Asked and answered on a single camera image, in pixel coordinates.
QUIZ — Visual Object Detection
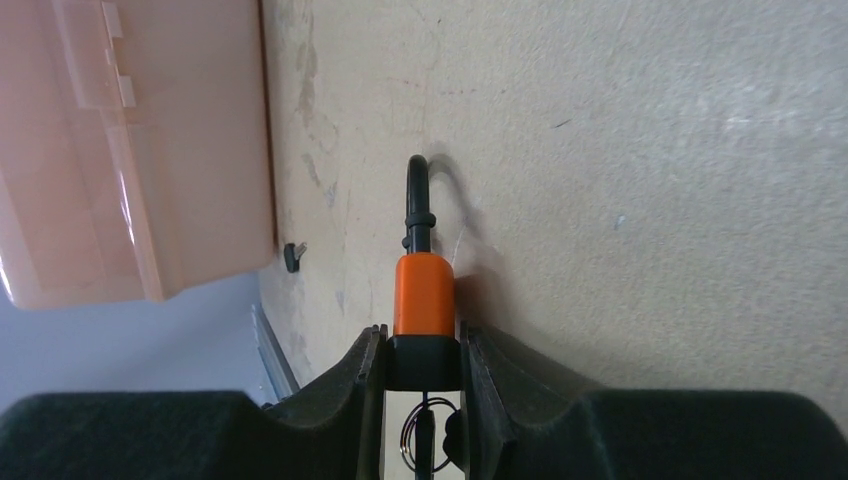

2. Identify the pink plastic toolbox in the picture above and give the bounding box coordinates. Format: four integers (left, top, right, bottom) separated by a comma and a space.
1, 1, 275, 310

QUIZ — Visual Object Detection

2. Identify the black-head key pair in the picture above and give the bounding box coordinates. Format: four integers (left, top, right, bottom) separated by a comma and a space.
398, 392, 462, 479

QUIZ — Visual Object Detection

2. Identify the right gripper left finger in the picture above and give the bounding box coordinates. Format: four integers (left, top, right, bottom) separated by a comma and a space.
1, 326, 387, 479

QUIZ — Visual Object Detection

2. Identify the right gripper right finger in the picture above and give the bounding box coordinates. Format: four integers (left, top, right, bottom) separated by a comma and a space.
461, 325, 847, 479

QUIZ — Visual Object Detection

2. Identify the orange black Opel padlock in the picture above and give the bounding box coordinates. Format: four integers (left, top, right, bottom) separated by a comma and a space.
387, 155, 461, 393

